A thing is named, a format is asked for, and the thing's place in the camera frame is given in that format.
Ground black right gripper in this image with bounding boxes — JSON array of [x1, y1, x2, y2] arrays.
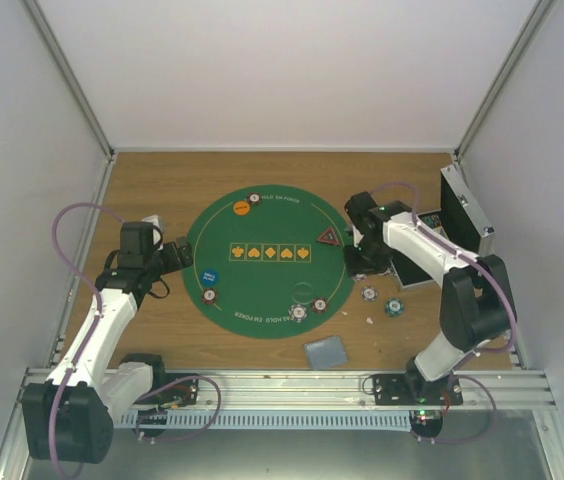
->
[[342, 238, 391, 278]]

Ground black red all-in triangle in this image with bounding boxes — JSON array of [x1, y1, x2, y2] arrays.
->
[[317, 226, 340, 246]]

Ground green poker chip stack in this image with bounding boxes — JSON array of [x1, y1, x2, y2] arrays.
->
[[385, 298, 404, 317]]

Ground red poker chip stack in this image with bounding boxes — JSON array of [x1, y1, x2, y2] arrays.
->
[[311, 297, 328, 313]]

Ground blue small blind button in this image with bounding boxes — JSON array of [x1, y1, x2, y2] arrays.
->
[[199, 269, 219, 287]]

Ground blue poker chip stack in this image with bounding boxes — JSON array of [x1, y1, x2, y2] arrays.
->
[[289, 304, 308, 323]]

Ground blue playing card deck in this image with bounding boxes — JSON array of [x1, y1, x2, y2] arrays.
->
[[304, 336, 348, 370]]

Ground orange big blind button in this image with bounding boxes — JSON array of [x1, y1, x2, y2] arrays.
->
[[233, 200, 251, 216]]

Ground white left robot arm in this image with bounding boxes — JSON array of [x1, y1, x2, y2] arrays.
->
[[21, 215, 193, 464]]

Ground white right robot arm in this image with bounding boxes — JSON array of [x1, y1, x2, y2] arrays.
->
[[344, 191, 517, 405]]

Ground aluminium poker case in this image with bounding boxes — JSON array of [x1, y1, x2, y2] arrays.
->
[[392, 165, 495, 291]]

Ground round green poker mat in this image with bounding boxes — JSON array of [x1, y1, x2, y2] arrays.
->
[[182, 185, 354, 339]]

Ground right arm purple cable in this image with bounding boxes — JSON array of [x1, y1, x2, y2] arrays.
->
[[369, 181, 519, 351]]

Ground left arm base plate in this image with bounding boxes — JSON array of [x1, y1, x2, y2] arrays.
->
[[133, 373, 199, 410]]

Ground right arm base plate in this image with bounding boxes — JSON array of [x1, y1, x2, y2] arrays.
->
[[361, 372, 463, 406]]

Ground aluminium frame rail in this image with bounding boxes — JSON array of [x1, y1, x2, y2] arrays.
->
[[16, 367, 558, 409]]

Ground grey slotted cable duct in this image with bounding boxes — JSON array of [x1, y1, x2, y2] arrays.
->
[[140, 410, 411, 433]]

